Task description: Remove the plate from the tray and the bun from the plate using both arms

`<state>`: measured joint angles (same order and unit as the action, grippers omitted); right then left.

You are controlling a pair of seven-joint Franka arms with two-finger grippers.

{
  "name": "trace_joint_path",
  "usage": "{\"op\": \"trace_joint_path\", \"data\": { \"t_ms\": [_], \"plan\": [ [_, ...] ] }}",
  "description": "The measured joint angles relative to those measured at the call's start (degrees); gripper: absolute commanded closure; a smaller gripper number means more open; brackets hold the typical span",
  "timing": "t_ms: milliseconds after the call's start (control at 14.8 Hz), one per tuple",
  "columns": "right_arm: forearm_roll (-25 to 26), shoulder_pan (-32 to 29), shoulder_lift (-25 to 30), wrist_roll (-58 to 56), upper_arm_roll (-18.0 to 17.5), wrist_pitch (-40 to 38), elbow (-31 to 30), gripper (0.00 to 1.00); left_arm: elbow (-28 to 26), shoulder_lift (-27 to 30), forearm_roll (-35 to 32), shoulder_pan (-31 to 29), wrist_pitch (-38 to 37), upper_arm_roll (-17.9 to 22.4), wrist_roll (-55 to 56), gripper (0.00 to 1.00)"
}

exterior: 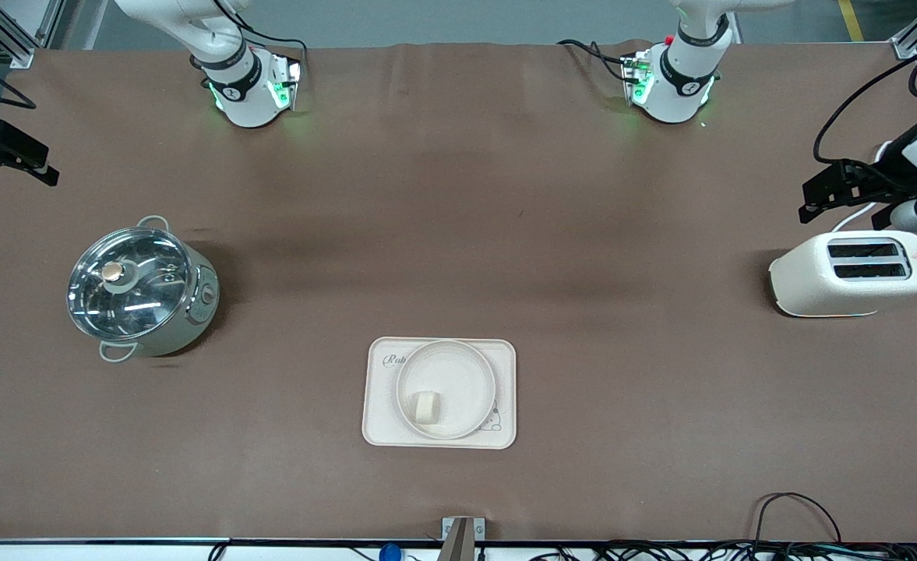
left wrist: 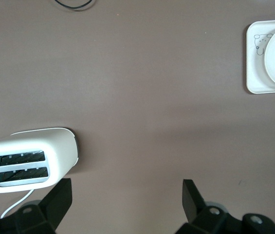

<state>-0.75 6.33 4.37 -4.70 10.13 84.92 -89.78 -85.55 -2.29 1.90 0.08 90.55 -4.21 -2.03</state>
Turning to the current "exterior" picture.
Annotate cream two-slot toaster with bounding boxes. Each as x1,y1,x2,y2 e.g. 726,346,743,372
768,230,917,319

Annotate white toaster power cable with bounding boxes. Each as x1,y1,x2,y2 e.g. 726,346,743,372
831,201,895,235

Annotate black right arm base cable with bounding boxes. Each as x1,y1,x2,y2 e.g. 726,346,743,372
215,0,309,72

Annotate brown table cover mat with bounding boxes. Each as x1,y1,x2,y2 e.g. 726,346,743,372
0,41,917,544

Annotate glass pot lid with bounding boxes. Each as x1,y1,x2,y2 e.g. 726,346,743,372
67,227,196,341

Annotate round white plate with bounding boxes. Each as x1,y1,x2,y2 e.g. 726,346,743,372
395,340,499,440

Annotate black cable bundle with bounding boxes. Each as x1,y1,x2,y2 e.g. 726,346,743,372
505,541,917,561

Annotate black looped cable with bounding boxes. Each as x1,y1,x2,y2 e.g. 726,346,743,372
753,492,843,546

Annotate grey metal camera bracket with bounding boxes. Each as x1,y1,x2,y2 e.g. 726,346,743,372
441,516,485,561

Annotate black arm base cable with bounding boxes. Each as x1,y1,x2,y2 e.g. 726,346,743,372
215,0,309,72
557,38,632,83

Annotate steel electric cooking pot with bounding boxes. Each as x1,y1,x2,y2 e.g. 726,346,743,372
66,215,220,364

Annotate black left arm base cable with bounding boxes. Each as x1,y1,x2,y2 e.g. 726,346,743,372
557,38,632,83

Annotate beige rabbit print tray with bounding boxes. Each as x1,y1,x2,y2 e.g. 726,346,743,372
362,337,518,450

